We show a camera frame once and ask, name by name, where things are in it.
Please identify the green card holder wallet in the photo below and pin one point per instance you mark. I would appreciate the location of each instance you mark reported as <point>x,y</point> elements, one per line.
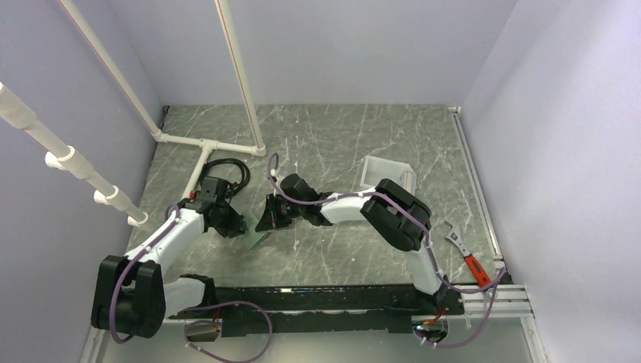
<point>251,237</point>

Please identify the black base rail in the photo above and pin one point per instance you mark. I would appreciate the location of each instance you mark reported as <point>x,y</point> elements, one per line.
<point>389,307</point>

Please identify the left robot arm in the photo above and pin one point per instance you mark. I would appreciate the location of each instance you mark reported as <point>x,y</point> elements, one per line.
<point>131,298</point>

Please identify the clear plastic bin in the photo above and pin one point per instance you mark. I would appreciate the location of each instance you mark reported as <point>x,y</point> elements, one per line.
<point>375,169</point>

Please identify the aluminium rail right side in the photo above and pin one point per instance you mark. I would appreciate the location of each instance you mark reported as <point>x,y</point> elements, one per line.
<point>503,308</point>

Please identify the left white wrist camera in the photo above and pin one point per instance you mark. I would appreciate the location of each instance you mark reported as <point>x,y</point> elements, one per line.
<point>213,189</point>

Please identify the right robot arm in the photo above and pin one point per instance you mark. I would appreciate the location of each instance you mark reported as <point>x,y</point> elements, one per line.
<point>399,217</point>

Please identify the red handled adjustable wrench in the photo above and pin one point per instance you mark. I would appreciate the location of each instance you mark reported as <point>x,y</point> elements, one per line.
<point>454,236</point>

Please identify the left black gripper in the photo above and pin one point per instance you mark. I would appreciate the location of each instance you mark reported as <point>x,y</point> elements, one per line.
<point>232,229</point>

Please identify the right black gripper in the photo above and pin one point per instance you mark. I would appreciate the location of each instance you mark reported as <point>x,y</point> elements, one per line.
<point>271,218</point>

